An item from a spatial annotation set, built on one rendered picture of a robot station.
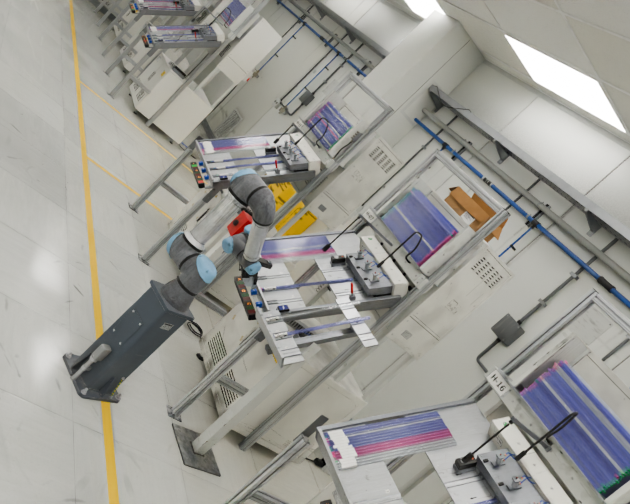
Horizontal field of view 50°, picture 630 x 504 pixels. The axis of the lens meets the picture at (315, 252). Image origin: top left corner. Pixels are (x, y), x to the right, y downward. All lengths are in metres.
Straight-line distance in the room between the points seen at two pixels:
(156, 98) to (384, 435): 5.59
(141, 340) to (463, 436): 1.41
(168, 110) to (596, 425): 6.05
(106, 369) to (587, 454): 1.96
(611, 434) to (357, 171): 2.74
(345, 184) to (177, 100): 3.37
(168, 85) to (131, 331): 4.93
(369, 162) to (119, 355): 2.44
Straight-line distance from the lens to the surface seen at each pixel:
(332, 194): 4.79
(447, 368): 5.05
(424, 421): 2.87
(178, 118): 7.80
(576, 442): 2.72
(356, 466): 2.67
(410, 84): 6.69
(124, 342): 3.05
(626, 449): 2.65
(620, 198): 5.19
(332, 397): 3.82
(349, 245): 3.91
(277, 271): 3.62
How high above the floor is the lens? 1.63
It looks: 10 degrees down
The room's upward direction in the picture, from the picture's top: 47 degrees clockwise
